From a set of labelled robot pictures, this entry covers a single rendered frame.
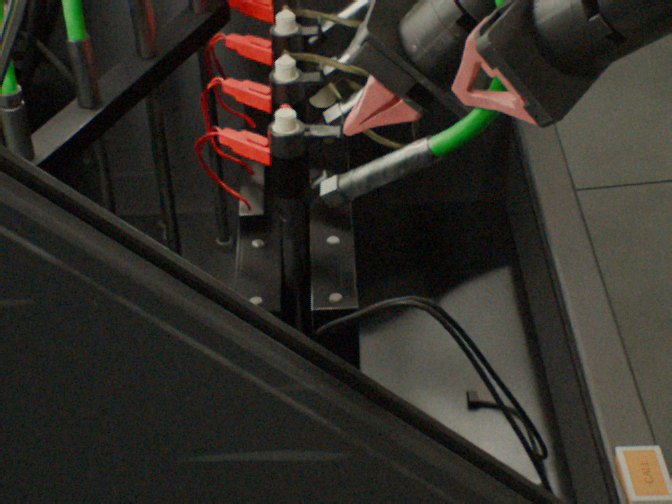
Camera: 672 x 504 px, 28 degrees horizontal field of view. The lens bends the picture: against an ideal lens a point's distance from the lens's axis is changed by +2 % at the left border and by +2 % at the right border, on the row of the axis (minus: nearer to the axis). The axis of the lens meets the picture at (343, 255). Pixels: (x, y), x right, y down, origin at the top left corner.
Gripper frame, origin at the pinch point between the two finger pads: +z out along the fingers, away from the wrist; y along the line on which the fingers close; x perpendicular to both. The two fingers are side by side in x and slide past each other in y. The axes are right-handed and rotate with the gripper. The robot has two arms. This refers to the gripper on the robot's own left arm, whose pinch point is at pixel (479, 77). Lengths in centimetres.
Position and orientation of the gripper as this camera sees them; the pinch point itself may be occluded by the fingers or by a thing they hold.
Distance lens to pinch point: 85.3
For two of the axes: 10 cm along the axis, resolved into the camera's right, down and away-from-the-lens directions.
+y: -6.0, 6.5, -4.7
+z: -4.7, 1.9, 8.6
